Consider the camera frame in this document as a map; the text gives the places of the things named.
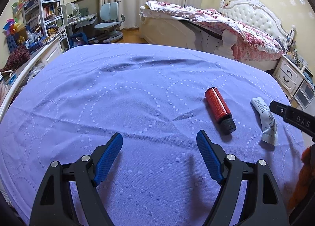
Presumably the grey-white foil pouch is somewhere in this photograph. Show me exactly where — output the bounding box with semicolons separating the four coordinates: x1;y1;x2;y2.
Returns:
251;97;278;146

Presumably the red small bottle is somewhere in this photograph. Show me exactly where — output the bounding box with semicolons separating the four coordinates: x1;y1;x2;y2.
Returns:
205;87;236;135

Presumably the plastic drawer unit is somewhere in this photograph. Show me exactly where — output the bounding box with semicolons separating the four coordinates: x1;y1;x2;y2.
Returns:
292;79;314;110

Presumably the white nightstand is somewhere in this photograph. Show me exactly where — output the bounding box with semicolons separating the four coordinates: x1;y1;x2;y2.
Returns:
273;55;305;100

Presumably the floral pink quilt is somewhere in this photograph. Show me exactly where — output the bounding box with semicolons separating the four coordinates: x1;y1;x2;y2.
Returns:
140;1;284;62

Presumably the purple tablecloth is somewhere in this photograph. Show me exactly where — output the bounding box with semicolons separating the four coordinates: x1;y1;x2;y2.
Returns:
1;44;304;225

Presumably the white bed with headboard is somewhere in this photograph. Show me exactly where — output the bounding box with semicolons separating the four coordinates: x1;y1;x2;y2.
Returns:
140;0;295;71

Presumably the study desk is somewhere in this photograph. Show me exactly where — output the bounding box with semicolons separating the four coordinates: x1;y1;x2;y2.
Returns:
61;4;97;48

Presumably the white bookshelf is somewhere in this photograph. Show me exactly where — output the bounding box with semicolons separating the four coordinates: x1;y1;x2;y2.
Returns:
22;0;69;52

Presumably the light blue desk chair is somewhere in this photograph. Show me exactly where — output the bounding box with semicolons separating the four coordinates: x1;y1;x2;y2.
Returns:
93;1;125;44

